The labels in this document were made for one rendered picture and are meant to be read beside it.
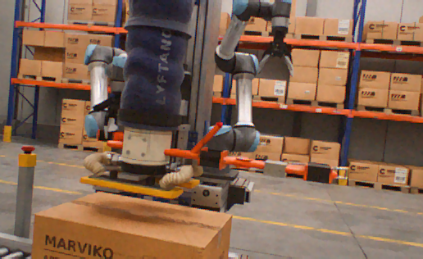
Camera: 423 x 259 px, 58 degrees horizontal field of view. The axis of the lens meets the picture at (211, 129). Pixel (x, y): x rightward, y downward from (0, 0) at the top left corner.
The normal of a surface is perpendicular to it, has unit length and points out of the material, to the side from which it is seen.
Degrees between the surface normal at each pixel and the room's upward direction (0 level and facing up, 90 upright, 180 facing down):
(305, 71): 88
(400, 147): 90
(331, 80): 93
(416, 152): 90
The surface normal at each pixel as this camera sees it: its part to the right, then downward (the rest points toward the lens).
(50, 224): -0.26, 0.03
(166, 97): 0.60, -0.16
